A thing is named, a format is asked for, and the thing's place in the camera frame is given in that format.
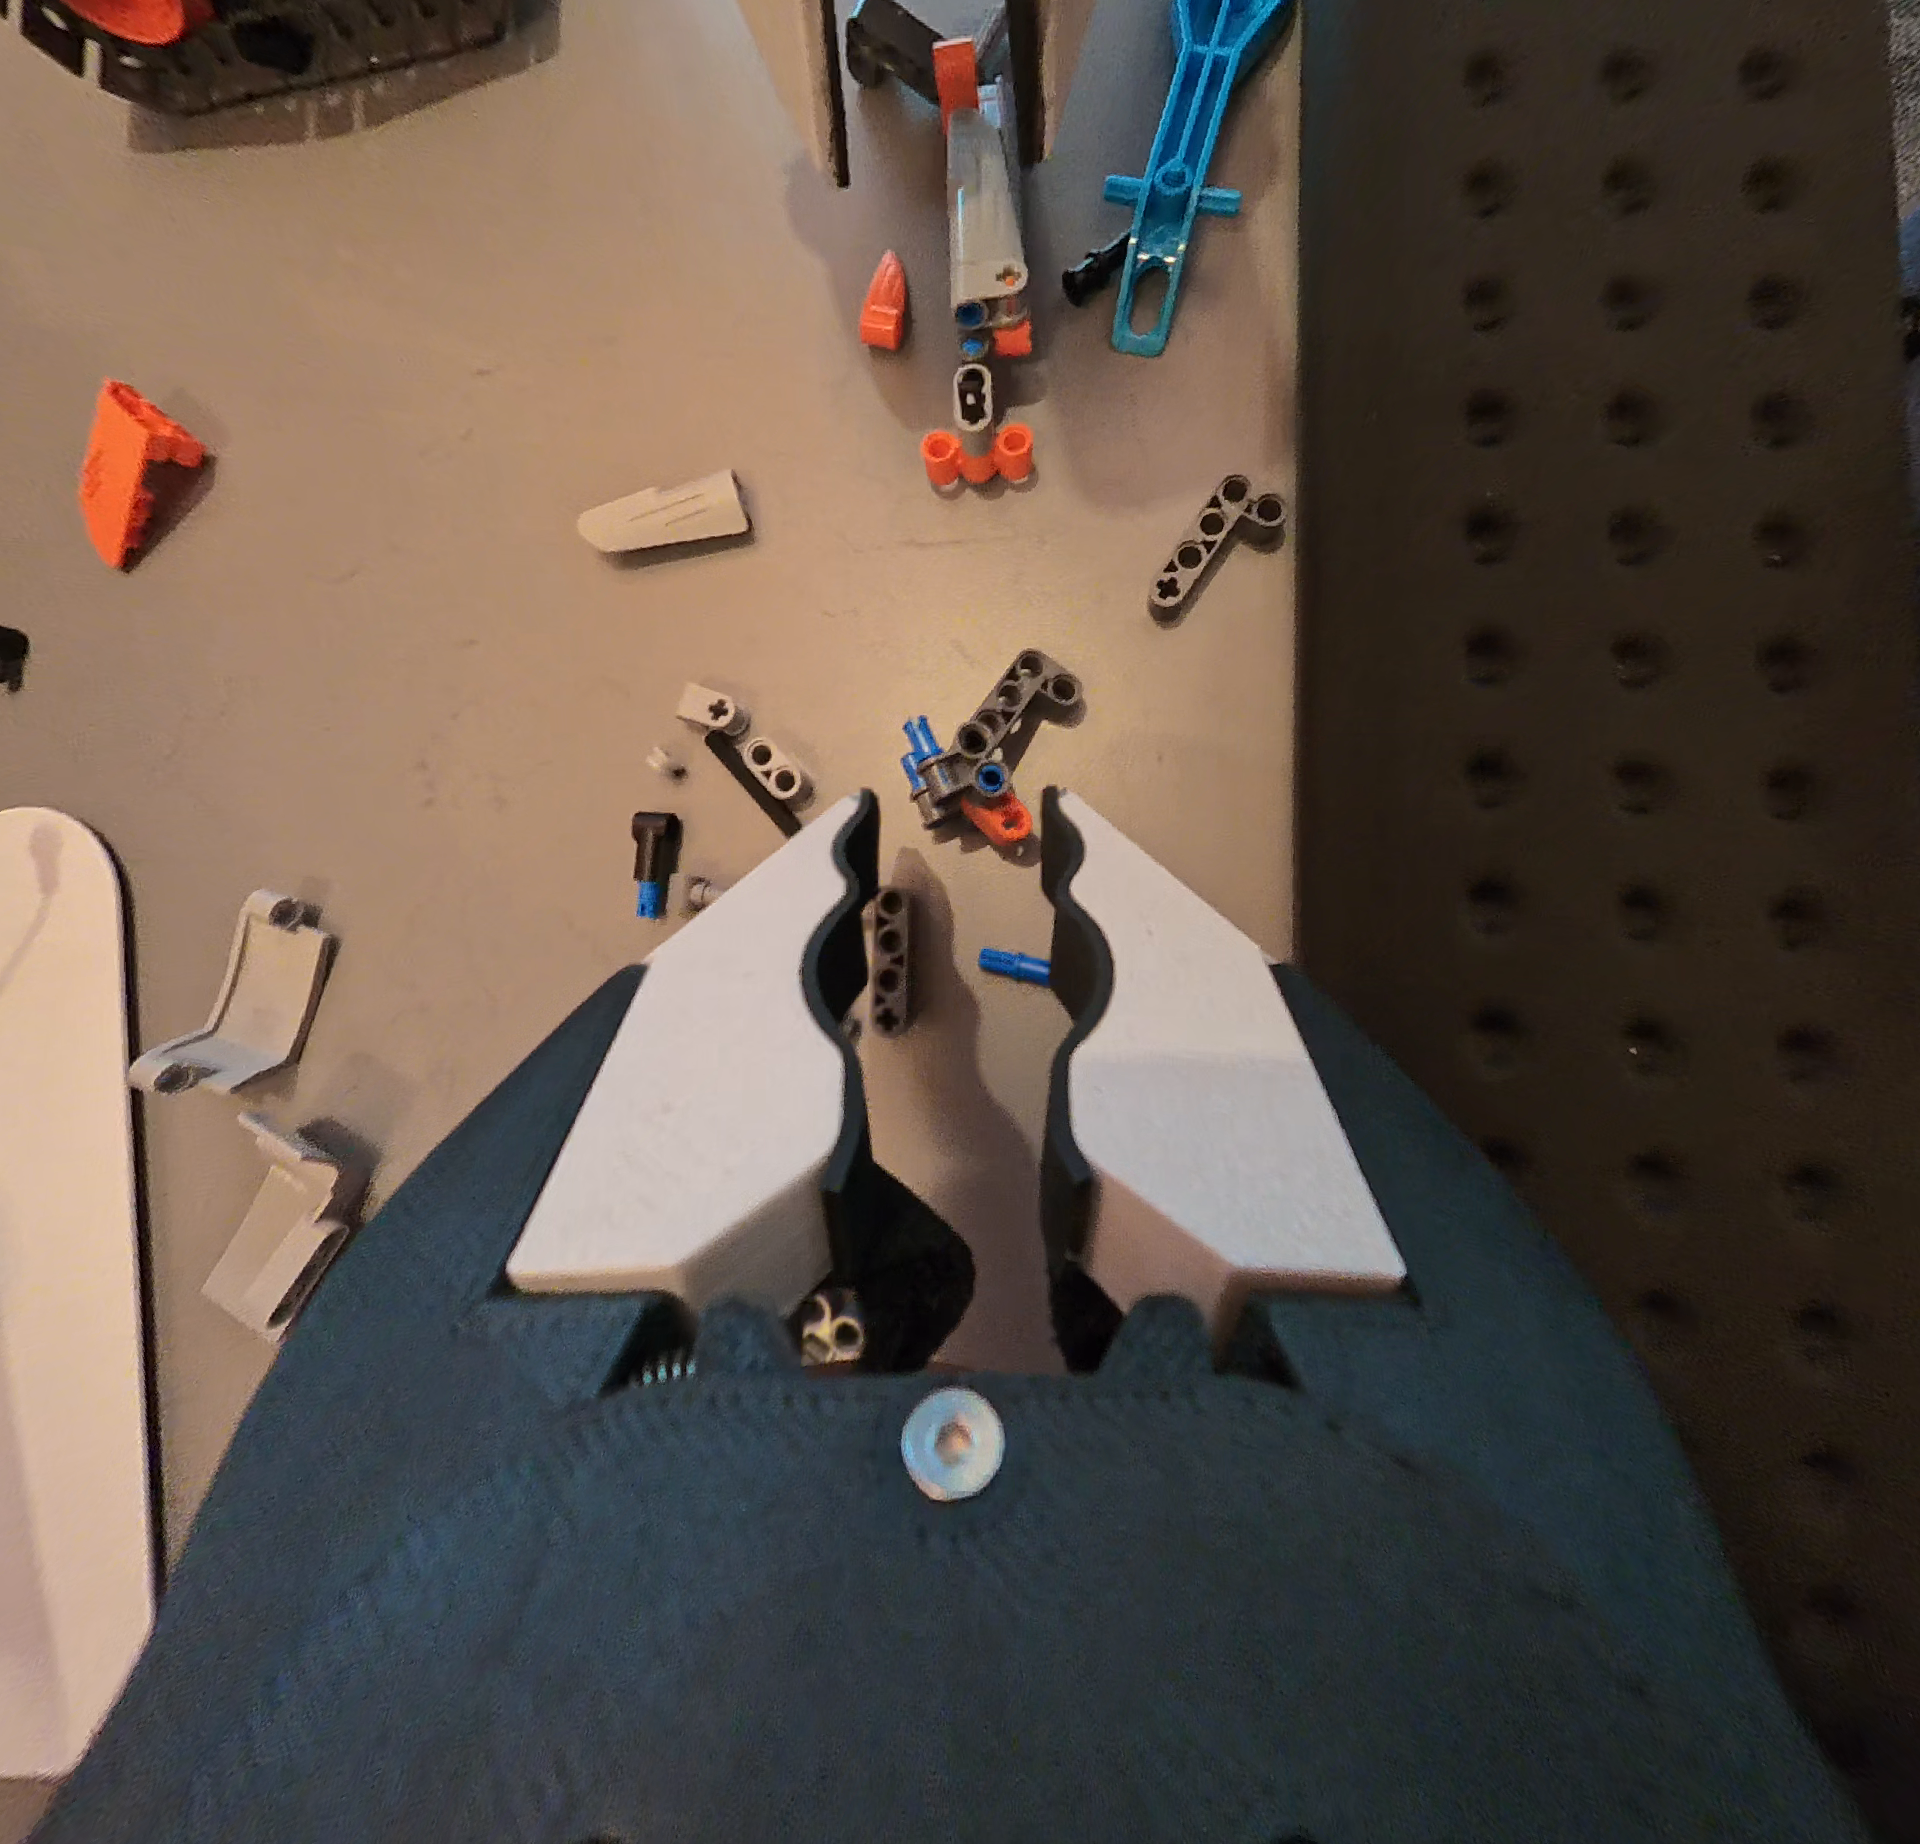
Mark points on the black connector pin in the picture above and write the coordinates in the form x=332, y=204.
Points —
x=1091, y=268

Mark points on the small black connector brick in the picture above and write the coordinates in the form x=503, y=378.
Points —
x=8, y=659

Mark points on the blue plastic brick tool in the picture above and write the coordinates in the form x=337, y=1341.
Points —
x=1201, y=88

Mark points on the small grey connector brick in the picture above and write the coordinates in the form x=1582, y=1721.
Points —
x=711, y=706
x=776, y=772

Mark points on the dark grey angled brick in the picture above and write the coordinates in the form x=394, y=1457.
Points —
x=891, y=36

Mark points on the small grey orange arm assembly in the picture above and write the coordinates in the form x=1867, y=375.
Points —
x=982, y=209

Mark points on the small grey pin connector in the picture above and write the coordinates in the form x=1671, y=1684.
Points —
x=976, y=396

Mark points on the grey orange brick assembly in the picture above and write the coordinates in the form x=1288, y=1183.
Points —
x=982, y=764

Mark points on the light grey angular panel brick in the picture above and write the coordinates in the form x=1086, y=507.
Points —
x=285, y=1229

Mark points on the light grey curved panel brick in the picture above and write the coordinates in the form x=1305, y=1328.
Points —
x=262, y=989

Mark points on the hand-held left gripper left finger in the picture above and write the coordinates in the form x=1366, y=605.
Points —
x=690, y=1110

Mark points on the orange wedge brick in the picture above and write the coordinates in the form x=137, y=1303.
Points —
x=885, y=306
x=135, y=471

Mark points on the grey angled beam brick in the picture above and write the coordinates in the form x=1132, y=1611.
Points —
x=1201, y=562

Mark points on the blue connector pin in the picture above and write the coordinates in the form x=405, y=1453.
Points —
x=1011, y=965

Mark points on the black blue axle pin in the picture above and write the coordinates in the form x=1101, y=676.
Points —
x=654, y=854

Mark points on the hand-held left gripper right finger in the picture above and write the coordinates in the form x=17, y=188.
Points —
x=1231, y=1125

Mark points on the orange white brick cluster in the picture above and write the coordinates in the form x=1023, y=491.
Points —
x=945, y=457

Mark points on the black long beam brick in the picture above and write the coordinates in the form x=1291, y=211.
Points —
x=765, y=802

